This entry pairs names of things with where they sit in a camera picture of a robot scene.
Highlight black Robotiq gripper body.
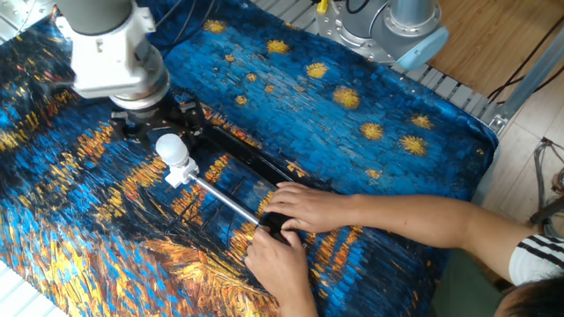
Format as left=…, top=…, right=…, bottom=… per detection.
left=118, top=99, right=189, bottom=144

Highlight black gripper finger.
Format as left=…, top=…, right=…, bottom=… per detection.
left=109, top=113, right=142, bottom=147
left=174, top=97, right=205, bottom=138

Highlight white light bulb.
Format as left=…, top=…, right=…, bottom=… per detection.
left=155, top=133, right=190, bottom=168

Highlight black C-clamp with metal screw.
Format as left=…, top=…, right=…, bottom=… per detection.
left=165, top=114, right=320, bottom=247

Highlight person's right forearm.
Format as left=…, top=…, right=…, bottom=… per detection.
left=352, top=194, right=538, bottom=270

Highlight person's left forearm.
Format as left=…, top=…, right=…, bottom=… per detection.
left=275, top=280, right=320, bottom=317

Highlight white bulb socket block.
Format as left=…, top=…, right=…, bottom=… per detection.
left=165, top=157, right=203, bottom=189

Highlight person's right hand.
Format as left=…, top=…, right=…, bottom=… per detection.
left=263, top=182, right=364, bottom=235

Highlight person's left hand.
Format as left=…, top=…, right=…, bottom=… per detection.
left=241, top=225, right=315, bottom=306

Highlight starry night print tablecloth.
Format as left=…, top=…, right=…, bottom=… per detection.
left=0, top=0, right=501, bottom=317

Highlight green trousers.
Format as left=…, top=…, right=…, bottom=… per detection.
left=430, top=261, right=521, bottom=317

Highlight black metal stand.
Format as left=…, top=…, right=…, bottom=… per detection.
left=527, top=139, right=564, bottom=239

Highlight white shirt sleeve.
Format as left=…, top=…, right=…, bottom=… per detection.
left=508, top=232, right=564, bottom=288

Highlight light blue post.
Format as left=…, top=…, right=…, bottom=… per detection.
left=461, top=51, right=564, bottom=232

